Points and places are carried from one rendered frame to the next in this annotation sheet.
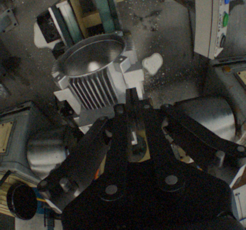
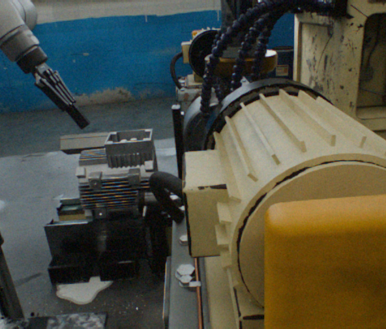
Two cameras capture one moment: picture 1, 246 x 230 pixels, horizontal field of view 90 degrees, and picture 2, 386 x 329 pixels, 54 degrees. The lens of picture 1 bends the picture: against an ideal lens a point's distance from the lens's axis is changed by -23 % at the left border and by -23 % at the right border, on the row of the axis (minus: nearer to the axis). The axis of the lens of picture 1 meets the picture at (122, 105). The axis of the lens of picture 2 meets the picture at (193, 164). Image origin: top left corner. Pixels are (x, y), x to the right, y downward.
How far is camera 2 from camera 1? 115 cm
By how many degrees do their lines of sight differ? 81
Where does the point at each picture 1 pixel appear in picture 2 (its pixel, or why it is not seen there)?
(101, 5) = (72, 207)
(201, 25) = (89, 143)
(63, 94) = (94, 174)
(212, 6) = (75, 138)
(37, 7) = (42, 287)
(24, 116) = not seen: outside the picture
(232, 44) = (167, 168)
